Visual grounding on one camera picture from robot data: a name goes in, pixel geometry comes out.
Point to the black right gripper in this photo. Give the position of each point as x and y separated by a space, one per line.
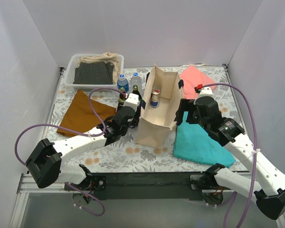
186 108

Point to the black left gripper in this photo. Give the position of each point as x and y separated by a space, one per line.
137 115

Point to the green Perrier bottle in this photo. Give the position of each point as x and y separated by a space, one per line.
136 91
122 95

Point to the beige canvas tote bag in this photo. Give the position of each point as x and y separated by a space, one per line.
155 124

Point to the Pocari Sweat bottle blue label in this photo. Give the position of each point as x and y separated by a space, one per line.
122 82

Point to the Pocari Sweat bottle cloudy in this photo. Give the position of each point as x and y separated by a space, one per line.
136 80

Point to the red tab can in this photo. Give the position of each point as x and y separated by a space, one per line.
155 97

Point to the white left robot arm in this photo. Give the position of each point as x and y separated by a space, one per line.
47 163

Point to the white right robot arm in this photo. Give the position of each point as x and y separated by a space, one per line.
269 185

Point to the floral patterned table mat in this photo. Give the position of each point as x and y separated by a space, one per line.
127 156

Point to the teal folded cloth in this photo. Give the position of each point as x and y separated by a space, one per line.
193 144

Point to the pink folded cloth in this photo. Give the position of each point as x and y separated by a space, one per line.
192 77

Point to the brown folded cloth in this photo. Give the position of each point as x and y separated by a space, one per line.
80 117

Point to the dark grey dotted cloth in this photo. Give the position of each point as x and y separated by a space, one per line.
99 73

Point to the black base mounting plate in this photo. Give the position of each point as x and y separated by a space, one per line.
151 185

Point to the beige crumpled cloth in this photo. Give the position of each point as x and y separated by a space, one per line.
115 59

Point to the white plastic basket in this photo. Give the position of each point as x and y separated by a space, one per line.
73 64

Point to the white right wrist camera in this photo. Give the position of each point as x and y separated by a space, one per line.
203 91

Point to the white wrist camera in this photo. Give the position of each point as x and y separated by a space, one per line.
132 101
203 91

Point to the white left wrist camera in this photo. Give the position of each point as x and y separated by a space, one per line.
132 101

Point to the aluminium frame rail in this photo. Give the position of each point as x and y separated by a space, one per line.
27 186

